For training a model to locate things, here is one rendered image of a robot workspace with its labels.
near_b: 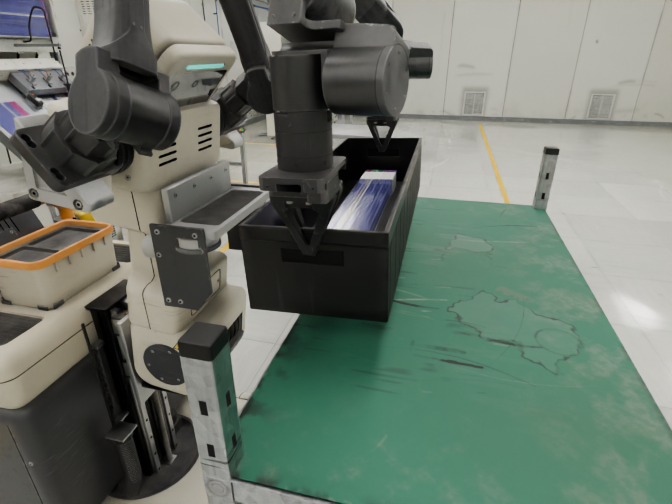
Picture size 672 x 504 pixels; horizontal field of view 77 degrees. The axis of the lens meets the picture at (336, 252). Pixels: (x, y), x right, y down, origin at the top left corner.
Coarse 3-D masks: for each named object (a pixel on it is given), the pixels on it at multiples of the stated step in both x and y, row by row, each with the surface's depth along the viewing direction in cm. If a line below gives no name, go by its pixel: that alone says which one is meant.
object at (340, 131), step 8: (336, 128) 313; (344, 128) 313; (352, 128) 313; (360, 128) 313; (368, 128) 313; (384, 128) 313; (336, 136) 291; (344, 136) 289; (352, 136) 287; (360, 136) 285; (368, 136) 283
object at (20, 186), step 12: (0, 168) 277; (12, 168) 277; (0, 180) 251; (12, 180) 251; (24, 180) 251; (0, 192) 230; (12, 192) 230; (24, 192) 233; (48, 216) 249; (120, 228) 307; (120, 240) 308
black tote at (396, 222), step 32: (352, 160) 100; (384, 160) 98; (416, 160) 81; (416, 192) 87; (256, 224) 52; (384, 224) 74; (256, 256) 49; (288, 256) 48; (320, 256) 47; (352, 256) 46; (384, 256) 45; (256, 288) 51; (288, 288) 50; (320, 288) 49; (352, 288) 48; (384, 288) 47; (384, 320) 49
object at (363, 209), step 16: (368, 176) 91; (384, 176) 91; (352, 192) 81; (368, 192) 81; (384, 192) 80; (352, 208) 72; (368, 208) 72; (384, 208) 79; (336, 224) 66; (352, 224) 65; (368, 224) 65
